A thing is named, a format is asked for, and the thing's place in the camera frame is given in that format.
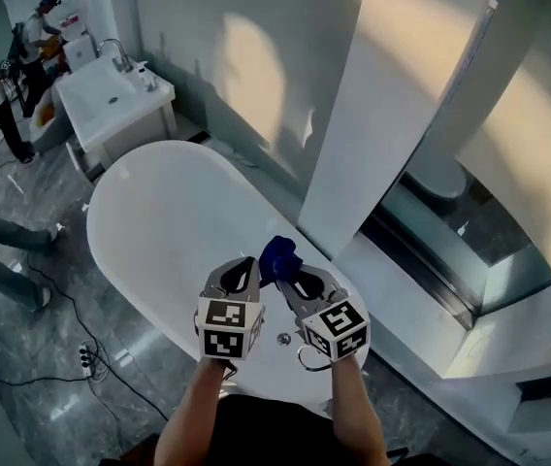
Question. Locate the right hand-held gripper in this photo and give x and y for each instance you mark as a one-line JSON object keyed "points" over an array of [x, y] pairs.
{"points": [[336, 328]]}

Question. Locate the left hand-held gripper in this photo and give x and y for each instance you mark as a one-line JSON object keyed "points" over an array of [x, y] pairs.
{"points": [[227, 325]]}

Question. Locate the blue cloth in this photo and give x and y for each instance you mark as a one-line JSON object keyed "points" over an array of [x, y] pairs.
{"points": [[280, 257]]}

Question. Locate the white bathtub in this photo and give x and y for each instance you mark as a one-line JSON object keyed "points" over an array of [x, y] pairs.
{"points": [[169, 221]]}

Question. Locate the person's left forearm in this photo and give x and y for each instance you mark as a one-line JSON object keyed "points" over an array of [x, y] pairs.
{"points": [[188, 415]]}

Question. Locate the person's right forearm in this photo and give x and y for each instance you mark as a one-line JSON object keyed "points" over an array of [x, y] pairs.
{"points": [[353, 415]]}

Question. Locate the chrome bathtub drain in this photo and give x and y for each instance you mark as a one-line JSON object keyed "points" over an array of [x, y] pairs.
{"points": [[283, 339]]}

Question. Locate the white power strip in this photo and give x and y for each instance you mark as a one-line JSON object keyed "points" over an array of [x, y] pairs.
{"points": [[85, 357]]}

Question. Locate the white sink cabinet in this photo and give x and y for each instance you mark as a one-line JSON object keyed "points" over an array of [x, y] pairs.
{"points": [[106, 105]]}

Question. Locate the small soap bottle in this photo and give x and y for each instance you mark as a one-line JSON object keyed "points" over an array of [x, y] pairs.
{"points": [[147, 78]]}

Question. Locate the chrome faucet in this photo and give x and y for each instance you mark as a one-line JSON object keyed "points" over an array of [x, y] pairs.
{"points": [[119, 56]]}

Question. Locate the white water dispenser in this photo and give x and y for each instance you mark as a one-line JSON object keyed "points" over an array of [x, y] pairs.
{"points": [[79, 46]]}

